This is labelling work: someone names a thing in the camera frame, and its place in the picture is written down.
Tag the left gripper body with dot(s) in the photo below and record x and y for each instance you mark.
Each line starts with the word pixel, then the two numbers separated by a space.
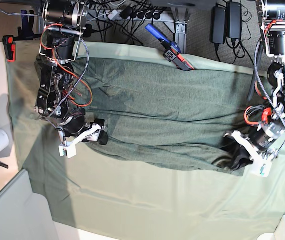
pixel 240 158

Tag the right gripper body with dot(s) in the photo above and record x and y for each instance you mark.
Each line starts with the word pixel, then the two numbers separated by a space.
pixel 79 131

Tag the dark green T-shirt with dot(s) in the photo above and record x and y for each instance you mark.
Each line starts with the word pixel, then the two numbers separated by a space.
pixel 167 117

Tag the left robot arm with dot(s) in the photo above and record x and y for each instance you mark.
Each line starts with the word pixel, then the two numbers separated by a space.
pixel 267 120

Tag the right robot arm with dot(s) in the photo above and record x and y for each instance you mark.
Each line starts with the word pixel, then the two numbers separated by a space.
pixel 64 26

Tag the blue and orange clamp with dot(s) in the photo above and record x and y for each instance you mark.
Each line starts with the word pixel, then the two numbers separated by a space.
pixel 172 51

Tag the light green box edge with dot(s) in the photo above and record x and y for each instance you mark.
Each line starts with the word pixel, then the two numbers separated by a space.
pixel 24 215

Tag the grey power strip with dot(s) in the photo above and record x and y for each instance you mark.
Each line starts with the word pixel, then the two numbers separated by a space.
pixel 139 15

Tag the white charger plug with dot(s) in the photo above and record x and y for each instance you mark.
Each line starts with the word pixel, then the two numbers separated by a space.
pixel 114 15

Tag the red and black clamp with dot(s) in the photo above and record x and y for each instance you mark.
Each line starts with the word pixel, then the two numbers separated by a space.
pixel 9 48

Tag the left black power adapter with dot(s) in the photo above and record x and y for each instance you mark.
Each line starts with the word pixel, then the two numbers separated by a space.
pixel 234 20

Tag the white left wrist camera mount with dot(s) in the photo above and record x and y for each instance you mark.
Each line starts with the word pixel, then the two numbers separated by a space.
pixel 262 160

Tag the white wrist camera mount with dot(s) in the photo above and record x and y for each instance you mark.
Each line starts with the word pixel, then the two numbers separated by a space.
pixel 96 134
pixel 262 160

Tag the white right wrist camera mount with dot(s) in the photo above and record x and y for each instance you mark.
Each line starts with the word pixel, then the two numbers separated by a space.
pixel 96 134

